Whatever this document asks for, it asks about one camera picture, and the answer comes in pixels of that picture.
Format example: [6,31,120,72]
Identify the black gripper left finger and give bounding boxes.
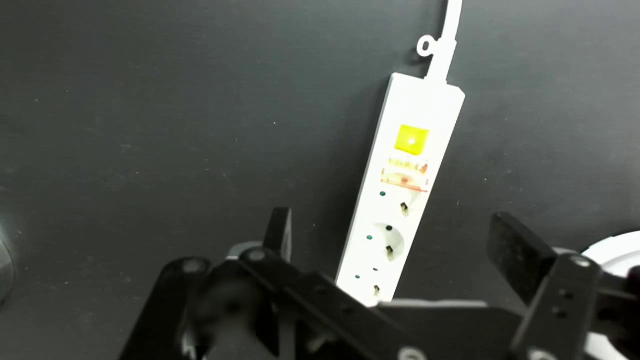
[117,205,428,360]

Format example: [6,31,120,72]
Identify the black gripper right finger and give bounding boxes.
[486,210,640,360]

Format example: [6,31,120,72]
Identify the white power strip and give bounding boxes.
[333,69,468,307]

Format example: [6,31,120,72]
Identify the white power strip cable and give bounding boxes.
[414,0,466,87]

